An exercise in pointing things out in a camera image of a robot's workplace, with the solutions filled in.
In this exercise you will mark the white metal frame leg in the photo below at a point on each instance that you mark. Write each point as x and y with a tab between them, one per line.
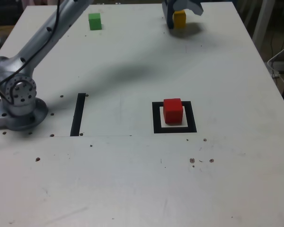
261	21

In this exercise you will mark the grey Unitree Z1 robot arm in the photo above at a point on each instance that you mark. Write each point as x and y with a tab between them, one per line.
26	56

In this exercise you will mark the black tape strip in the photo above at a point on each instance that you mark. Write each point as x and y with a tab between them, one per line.
77	116

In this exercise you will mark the green cube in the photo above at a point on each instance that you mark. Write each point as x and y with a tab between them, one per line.
95	22

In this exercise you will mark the red cube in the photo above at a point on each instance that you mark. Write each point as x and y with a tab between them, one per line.
172	111

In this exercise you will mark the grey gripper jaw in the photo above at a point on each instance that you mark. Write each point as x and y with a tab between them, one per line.
191	4
169	14

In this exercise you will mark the yellow cube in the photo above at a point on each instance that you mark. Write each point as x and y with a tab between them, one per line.
180	20

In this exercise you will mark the black tape square outline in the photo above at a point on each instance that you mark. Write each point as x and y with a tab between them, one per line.
156	123

